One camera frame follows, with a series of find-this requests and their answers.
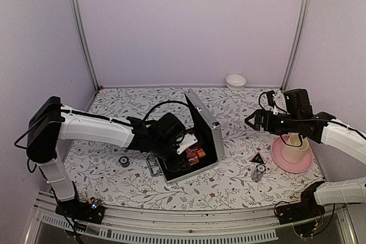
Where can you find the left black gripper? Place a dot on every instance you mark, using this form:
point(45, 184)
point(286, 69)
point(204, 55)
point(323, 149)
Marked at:
point(175, 167)

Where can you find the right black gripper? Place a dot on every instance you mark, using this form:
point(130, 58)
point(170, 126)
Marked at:
point(267, 125)

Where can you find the red card deck box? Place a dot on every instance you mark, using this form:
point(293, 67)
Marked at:
point(195, 154)

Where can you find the aluminium poker case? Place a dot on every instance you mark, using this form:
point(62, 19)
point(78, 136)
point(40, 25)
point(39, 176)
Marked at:
point(208, 132)

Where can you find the clear poker chip tube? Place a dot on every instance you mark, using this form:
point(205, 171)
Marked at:
point(258, 173)

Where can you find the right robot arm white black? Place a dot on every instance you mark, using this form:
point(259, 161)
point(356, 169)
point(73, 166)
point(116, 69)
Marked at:
point(322, 128)

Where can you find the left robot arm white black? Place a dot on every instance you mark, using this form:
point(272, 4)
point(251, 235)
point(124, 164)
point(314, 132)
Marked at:
point(167, 138)

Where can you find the white bowl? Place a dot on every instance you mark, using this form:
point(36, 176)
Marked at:
point(235, 82)

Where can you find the black red triangle piece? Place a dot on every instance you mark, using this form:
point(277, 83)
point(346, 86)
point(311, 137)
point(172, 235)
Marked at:
point(258, 159)

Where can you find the black tape roll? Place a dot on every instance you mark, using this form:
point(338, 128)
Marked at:
point(124, 161)

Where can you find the cream cup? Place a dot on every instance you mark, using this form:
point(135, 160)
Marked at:
point(295, 148)

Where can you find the pink plate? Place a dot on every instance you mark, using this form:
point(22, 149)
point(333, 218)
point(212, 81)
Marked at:
point(295, 168)

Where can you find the floral table mat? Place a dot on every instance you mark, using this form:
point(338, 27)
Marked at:
point(96, 171)

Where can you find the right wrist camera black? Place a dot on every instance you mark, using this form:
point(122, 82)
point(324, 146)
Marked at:
point(271, 101)

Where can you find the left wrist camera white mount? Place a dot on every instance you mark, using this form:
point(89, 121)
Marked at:
point(188, 141)

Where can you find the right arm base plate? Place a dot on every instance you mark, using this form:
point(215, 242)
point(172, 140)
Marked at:
point(305, 209)

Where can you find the right aluminium frame post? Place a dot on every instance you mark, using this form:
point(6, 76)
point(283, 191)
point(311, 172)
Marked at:
point(304, 5)

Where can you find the aluminium frame post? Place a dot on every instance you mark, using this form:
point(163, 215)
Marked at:
point(75, 7)
point(304, 5)

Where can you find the left aluminium frame post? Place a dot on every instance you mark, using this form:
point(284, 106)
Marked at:
point(75, 7)

